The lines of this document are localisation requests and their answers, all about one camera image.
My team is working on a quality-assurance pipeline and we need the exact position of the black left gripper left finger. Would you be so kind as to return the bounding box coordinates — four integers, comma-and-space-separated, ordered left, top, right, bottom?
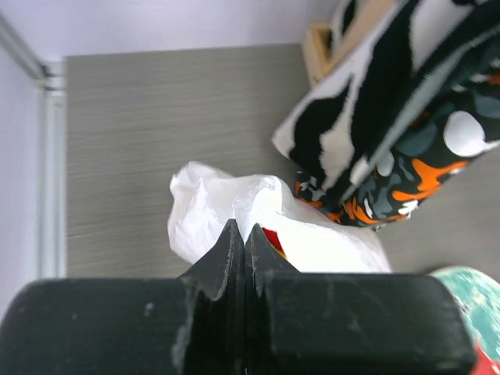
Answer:
1, 220, 245, 374

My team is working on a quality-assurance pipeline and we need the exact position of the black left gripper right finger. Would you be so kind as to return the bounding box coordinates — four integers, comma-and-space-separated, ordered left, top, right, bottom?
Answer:
245, 226, 477, 374

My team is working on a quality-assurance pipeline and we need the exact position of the translucent white plastic bag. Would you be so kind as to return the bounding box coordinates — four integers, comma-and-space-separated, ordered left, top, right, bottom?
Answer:
167, 162, 391, 273

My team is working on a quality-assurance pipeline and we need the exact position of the red fake pepper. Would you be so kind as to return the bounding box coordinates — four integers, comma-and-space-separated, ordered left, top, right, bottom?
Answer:
262, 227, 288, 259

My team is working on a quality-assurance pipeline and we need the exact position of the red and teal plate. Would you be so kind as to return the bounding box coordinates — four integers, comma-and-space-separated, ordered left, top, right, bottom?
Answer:
430, 266, 499, 374

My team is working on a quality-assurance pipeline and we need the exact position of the camouflage patterned garment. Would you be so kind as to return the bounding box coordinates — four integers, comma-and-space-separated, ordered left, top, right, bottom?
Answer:
272, 1, 499, 227

